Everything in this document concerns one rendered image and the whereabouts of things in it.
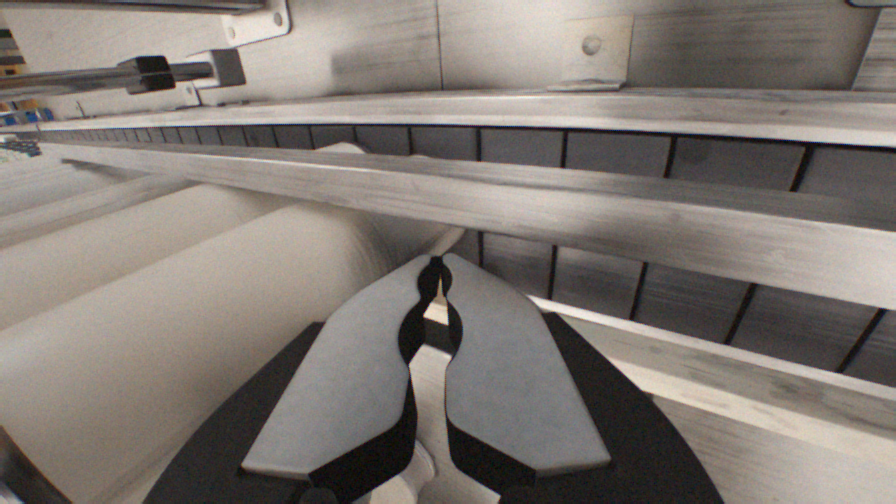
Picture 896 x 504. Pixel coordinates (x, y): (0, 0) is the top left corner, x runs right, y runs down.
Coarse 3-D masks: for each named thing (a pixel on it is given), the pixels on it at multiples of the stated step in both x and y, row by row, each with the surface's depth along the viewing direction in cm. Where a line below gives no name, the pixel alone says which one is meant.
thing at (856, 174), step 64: (128, 128) 44; (192, 128) 28; (256, 128) 23; (320, 128) 20; (384, 128) 17; (448, 128) 16; (512, 128) 17; (832, 192) 10; (512, 256) 17; (576, 256) 15; (640, 320) 15; (704, 320) 13; (768, 320) 12; (832, 320) 11
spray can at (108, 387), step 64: (192, 256) 8; (256, 256) 9; (320, 256) 10; (384, 256) 12; (64, 320) 6; (128, 320) 7; (192, 320) 7; (256, 320) 8; (320, 320) 10; (0, 384) 5; (64, 384) 6; (128, 384) 6; (192, 384) 7; (0, 448) 5; (64, 448) 5; (128, 448) 6
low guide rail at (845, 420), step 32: (576, 320) 15; (608, 352) 13; (640, 352) 13; (672, 352) 13; (704, 352) 12; (640, 384) 12; (672, 384) 12; (704, 384) 11; (736, 384) 11; (768, 384) 11; (800, 384) 11; (832, 384) 11; (736, 416) 11; (768, 416) 10; (800, 416) 10; (832, 416) 10; (864, 416) 9; (832, 448) 10; (864, 448) 9
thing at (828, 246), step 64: (320, 192) 9; (384, 192) 8; (448, 192) 7; (512, 192) 6; (576, 192) 6; (640, 192) 6; (704, 192) 5; (768, 192) 5; (640, 256) 6; (704, 256) 5; (768, 256) 5; (832, 256) 4
